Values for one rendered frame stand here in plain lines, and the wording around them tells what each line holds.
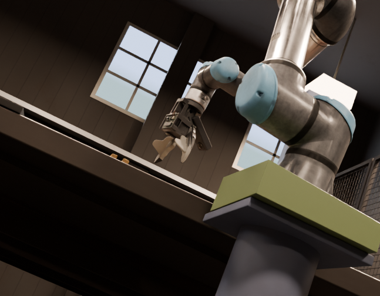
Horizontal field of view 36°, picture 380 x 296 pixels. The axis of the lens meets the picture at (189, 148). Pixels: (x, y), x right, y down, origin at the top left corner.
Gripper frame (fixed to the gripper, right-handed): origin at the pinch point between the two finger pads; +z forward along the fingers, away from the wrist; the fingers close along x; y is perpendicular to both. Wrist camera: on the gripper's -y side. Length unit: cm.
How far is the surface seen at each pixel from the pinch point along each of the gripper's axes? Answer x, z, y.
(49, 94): -537, -167, -98
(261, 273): 65, 29, 7
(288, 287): 68, 29, 2
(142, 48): -511, -284, -161
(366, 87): -365, -386, -412
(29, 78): -548, -171, -69
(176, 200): 34.6, 18.1, 12.6
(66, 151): 23.2, 20.4, 37.7
